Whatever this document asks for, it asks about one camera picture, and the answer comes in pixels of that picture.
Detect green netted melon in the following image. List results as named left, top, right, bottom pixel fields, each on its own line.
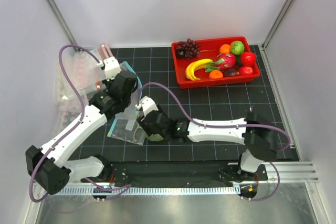
left=133, top=126, right=164, bottom=143

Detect clear zip bag blue zipper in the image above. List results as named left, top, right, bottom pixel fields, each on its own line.
left=115, top=61, right=142, bottom=120

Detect clear zip bag white label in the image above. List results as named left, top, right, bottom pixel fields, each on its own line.
left=107, top=118, right=145, bottom=145

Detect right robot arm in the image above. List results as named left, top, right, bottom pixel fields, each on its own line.
left=136, top=103, right=279, bottom=182

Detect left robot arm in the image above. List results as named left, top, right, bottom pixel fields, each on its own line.
left=25, top=71, right=138, bottom=195

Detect stack of pink zip bags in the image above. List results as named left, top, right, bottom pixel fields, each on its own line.
left=54, top=44, right=116, bottom=101

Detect clear bag pink dots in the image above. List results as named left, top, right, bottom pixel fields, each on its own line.
left=53, top=100, right=81, bottom=135

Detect yellow banana bunch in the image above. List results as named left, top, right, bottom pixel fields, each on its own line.
left=185, top=59, right=213, bottom=81

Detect orange tangerine front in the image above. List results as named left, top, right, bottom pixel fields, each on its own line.
left=208, top=70, right=224, bottom=79

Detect orange tangerine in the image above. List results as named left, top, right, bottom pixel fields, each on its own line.
left=219, top=44, right=230, bottom=54
left=208, top=70, right=224, bottom=79

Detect purple grape bunch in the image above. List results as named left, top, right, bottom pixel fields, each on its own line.
left=175, top=39, right=199, bottom=60

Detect pink dragon fruit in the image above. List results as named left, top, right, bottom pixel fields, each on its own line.
left=205, top=53, right=237, bottom=72

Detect orange tangerine back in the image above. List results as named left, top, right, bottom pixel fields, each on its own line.
left=219, top=44, right=230, bottom=54

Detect red apple small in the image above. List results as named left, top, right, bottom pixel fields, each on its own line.
left=238, top=66, right=254, bottom=76

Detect green cabbage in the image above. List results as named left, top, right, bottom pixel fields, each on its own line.
left=230, top=40, right=245, bottom=56

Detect red apple large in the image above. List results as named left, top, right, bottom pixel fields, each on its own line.
left=240, top=52, right=257, bottom=67

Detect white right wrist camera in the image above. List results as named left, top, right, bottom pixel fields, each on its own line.
left=135, top=96, right=159, bottom=117

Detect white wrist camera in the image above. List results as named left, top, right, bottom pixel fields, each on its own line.
left=97, top=57, right=121, bottom=81
left=135, top=96, right=159, bottom=117

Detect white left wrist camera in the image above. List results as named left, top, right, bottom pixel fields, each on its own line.
left=97, top=57, right=121, bottom=81

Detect aluminium slotted rail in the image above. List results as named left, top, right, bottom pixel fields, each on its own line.
left=55, top=184, right=240, bottom=197

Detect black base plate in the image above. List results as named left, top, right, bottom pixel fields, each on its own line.
left=101, top=161, right=268, bottom=188

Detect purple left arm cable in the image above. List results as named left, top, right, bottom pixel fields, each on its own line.
left=28, top=44, right=132, bottom=204

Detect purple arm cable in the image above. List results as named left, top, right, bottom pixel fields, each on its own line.
left=136, top=82, right=291, bottom=202
left=28, top=44, right=132, bottom=204

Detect left aluminium corner post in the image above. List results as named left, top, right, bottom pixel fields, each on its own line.
left=45, top=0, right=77, bottom=45

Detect aluminium corner post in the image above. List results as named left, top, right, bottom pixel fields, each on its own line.
left=45, top=0, right=77, bottom=45
left=261, top=0, right=295, bottom=50

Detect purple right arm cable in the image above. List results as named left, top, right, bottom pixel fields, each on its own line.
left=136, top=82, right=291, bottom=202

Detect right aluminium corner post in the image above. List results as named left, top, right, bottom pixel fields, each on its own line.
left=261, top=0, right=295, bottom=50

